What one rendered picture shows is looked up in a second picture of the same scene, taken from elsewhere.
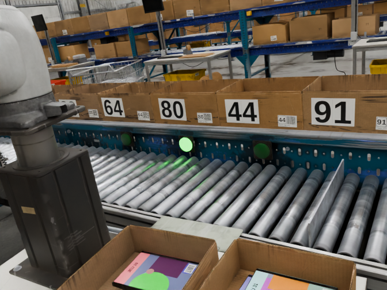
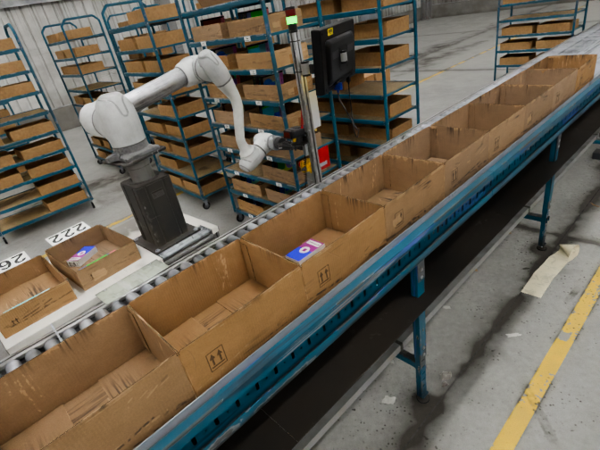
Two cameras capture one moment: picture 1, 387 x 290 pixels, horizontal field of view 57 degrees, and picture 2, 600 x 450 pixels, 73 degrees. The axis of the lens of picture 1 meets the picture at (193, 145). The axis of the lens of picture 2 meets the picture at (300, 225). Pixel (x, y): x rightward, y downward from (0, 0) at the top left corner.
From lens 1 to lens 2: 2.45 m
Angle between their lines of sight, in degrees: 94
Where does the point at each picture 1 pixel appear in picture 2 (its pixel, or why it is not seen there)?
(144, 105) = not seen: hidden behind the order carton
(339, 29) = not seen: outside the picture
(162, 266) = not seen: hidden behind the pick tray
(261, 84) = (274, 294)
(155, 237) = (119, 254)
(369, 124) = (54, 395)
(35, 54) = (104, 127)
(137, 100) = (337, 189)
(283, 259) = (40, 303)
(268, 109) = (180, 296)
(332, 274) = (12, 320)
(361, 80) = (107, 413)
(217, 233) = (117, 291)
